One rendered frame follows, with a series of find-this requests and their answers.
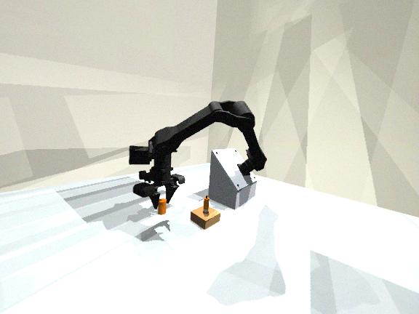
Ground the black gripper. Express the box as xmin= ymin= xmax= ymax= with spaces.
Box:
xmin=132 ymin=165 xmax=185 ymax=209

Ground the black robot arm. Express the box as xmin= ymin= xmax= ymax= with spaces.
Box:
xmin=129 ymin=100 xmax=267 ymax=176

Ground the brown wooden block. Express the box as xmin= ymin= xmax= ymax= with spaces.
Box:
xmin=190 ymin=206 xmax=220 ymax=230

